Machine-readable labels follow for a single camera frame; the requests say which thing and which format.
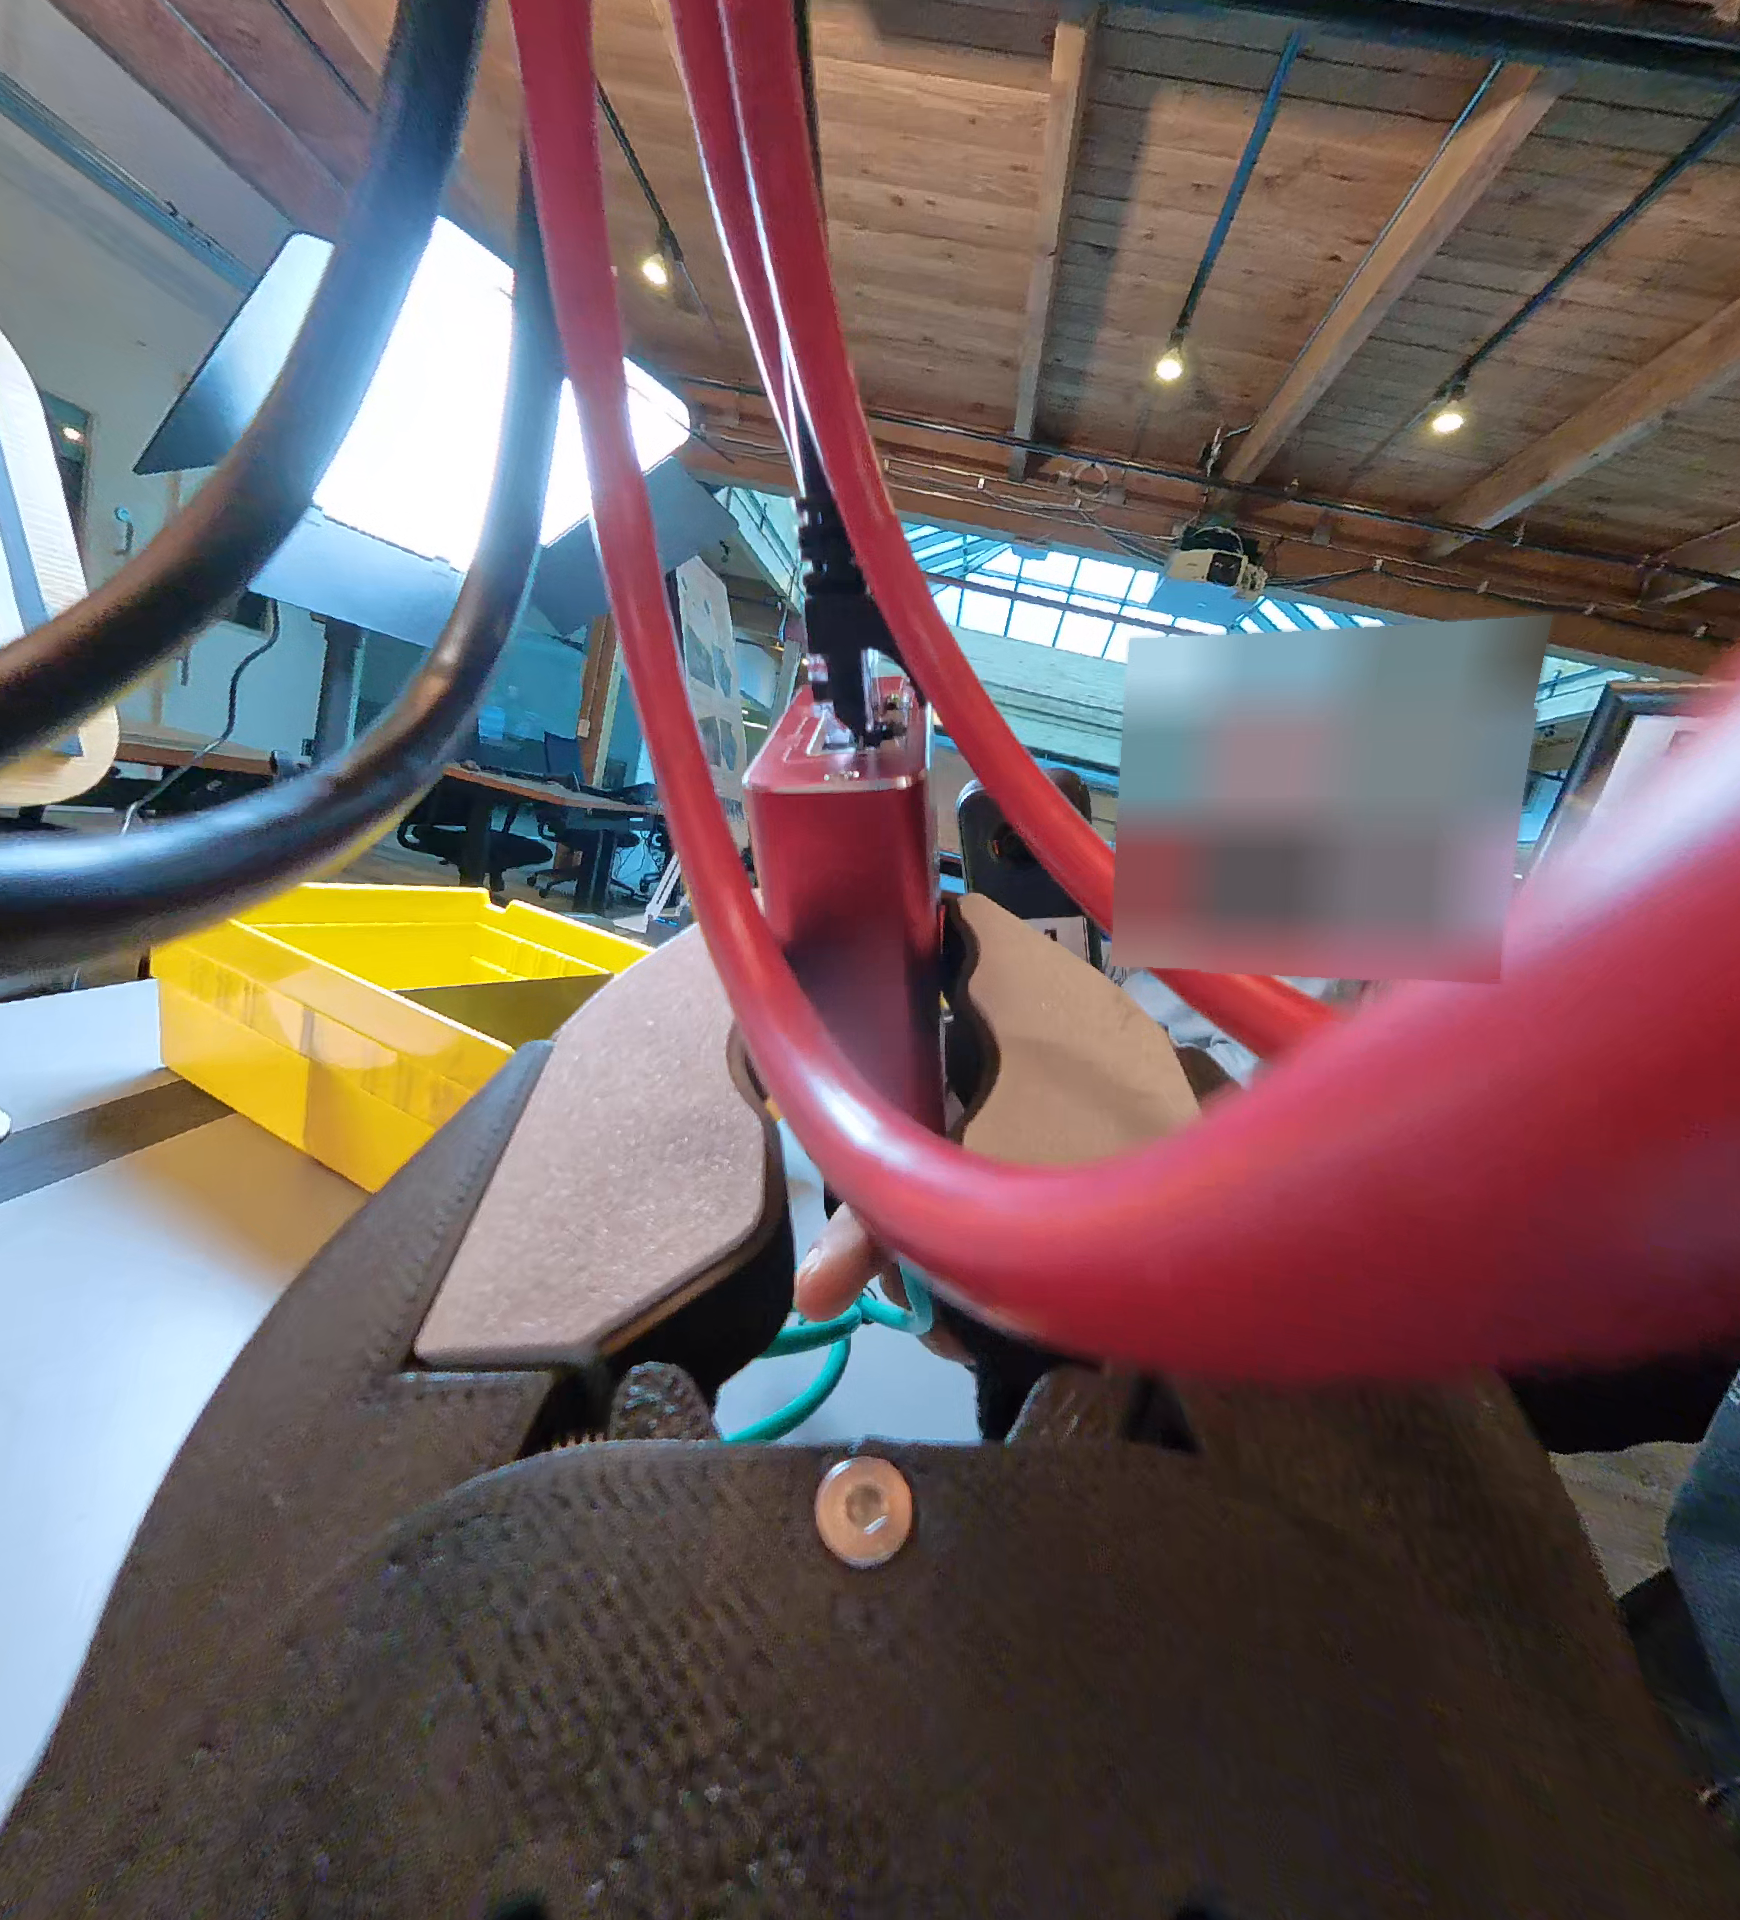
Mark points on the person's right hand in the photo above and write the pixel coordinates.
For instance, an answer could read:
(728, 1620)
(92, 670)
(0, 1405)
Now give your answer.
(840, 1261)

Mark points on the marker sign on stand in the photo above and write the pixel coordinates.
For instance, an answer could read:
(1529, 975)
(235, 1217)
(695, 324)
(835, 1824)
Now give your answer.
(1634, 750)

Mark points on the yellow plastic bin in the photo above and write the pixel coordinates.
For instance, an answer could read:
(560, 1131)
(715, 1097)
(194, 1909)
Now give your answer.
(286, 1051)

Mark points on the softbox light panel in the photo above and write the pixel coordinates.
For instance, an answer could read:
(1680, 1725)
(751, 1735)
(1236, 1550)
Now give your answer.
(406, 419)

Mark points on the black bin divider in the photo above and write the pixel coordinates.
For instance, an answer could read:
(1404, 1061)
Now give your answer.
(510, 1004)

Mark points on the wooden desk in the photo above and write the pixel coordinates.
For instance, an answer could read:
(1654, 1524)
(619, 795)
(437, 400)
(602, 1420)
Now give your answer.
(510, 780)

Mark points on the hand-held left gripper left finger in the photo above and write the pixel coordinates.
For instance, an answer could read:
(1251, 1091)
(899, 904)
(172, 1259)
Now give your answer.
(616, 1172)

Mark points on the red metal network switch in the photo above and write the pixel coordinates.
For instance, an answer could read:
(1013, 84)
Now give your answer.
(848, 901)

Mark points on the black office chair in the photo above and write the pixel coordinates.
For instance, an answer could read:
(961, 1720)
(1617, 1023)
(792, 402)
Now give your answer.
(488, 841)

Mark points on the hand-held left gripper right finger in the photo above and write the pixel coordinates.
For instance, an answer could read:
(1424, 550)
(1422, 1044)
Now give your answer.
(1082, 1051)

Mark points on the ceiling mounted camera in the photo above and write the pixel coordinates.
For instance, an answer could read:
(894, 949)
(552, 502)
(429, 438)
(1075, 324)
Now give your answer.
(1215, 564)

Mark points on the grey light stand pole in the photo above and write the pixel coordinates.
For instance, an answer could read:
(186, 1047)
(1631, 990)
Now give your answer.
(333, 677)

